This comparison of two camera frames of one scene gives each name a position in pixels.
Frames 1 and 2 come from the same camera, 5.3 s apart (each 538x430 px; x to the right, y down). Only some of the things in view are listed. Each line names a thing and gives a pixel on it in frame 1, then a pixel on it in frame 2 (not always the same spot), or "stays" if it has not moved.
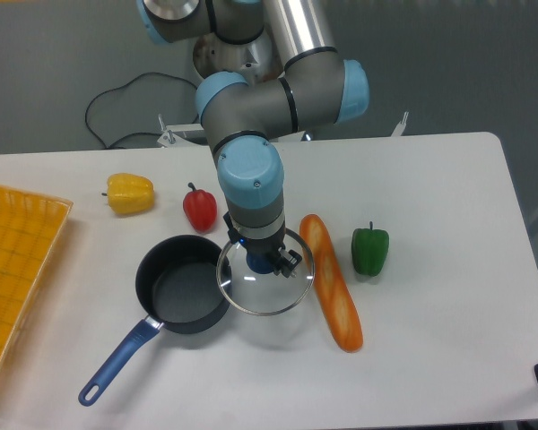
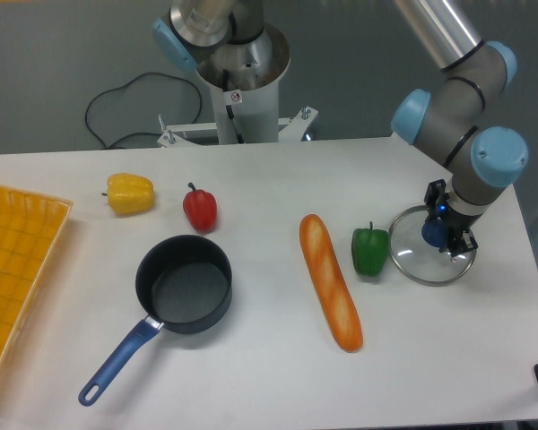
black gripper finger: x=289 y=262 -> x=461 y=244
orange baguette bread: x=333 y=292 stays
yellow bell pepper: x=129 y=193 stays
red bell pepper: x=200 y=206 stays
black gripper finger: x=233 y=234 -> x=432 y=193
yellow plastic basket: x=19 y=232 stays
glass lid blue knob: x=264 y=294 -> x=414 y=245
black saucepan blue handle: x=177 y=288 stays
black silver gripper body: x=264 y=241 -> x=458 y=215
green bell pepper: x=369 y=250 stays
